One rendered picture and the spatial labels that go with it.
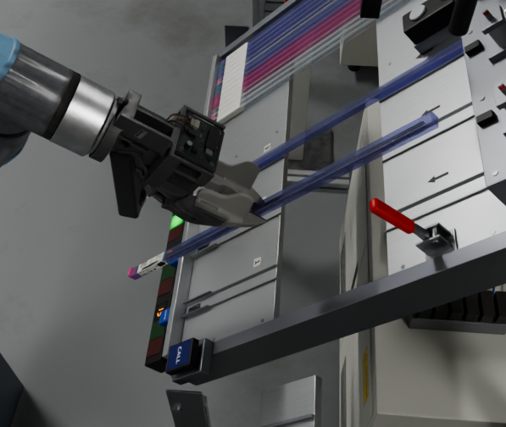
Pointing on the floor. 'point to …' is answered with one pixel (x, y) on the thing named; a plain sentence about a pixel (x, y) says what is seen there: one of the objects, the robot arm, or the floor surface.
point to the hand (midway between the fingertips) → (253, 213)
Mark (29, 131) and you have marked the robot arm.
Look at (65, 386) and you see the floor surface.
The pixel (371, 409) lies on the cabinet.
